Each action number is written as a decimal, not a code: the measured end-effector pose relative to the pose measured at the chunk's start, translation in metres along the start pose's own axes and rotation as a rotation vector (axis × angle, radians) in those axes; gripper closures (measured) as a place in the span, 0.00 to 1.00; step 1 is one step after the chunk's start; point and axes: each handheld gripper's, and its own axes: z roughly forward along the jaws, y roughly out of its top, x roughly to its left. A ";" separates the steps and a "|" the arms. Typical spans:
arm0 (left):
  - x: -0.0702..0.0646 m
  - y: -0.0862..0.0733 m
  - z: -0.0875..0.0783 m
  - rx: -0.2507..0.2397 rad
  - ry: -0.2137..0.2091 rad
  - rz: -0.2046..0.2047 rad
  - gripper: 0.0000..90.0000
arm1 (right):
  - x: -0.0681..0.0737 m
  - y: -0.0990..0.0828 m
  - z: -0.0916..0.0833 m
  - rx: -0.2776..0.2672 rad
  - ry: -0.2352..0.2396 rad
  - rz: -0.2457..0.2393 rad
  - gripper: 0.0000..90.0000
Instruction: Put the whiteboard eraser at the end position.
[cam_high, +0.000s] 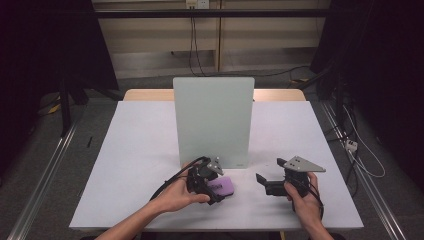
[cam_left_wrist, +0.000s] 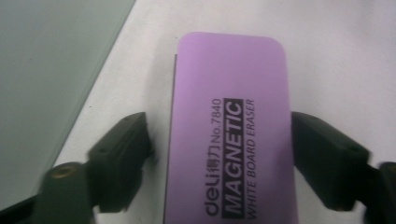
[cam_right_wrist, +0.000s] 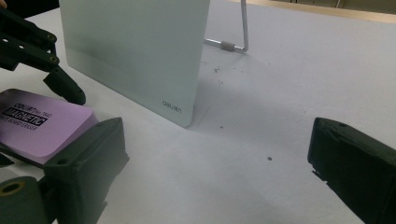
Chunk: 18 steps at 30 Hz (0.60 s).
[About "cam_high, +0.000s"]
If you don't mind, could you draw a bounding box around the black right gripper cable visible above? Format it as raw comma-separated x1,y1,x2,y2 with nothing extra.
292,182,325,221

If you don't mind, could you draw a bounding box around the white cable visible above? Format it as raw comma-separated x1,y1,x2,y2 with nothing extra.
342,104,387,179

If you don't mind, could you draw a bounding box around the black curtain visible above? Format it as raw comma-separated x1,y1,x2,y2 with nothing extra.
309,0,424,184
0,0,120,179

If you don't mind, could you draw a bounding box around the small whiteboard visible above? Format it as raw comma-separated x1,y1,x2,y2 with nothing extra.
172,77,256,170

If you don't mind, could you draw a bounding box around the white wall socket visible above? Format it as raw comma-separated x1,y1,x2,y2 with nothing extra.
185,0,211,10

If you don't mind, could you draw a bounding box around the person's left hand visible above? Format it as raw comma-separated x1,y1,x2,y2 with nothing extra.
155,162,212,214

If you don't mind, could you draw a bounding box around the black horizontal bar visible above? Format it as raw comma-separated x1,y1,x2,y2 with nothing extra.
94,8,334,19

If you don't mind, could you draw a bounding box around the wooden vertical post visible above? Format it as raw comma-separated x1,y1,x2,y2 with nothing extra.
215,0,224,73

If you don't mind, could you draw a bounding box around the aluminium floor rail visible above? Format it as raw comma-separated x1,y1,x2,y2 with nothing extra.
6,105,87,240
319,99,408,240

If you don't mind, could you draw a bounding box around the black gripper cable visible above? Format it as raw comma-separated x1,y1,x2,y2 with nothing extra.
292,182,325,221
149,155,212,201

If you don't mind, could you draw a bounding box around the white-topped wooden table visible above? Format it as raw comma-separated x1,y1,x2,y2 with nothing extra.
69,88,364,233

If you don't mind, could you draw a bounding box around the person's right hand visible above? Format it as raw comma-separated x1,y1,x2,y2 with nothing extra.
283,172,323,228

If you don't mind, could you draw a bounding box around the black metal stand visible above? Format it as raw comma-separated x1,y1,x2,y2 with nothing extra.
58,77,73,138

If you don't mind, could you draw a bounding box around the black hanging cable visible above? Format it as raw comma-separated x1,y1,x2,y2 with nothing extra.
188,16,208,78

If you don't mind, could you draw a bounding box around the white power strip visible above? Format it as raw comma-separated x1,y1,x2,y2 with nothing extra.
344,139,359,153

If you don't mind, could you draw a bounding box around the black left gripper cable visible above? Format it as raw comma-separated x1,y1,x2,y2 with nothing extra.
149,155,212,201

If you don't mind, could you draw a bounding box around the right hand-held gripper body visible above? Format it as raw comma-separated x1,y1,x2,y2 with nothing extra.
264,155,327,198

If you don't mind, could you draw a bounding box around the purple whiteboard eraser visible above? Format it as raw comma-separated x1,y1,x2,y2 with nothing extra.
207,175,236,196

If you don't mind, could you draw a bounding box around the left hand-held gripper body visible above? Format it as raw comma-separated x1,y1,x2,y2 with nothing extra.
186,156,225,195

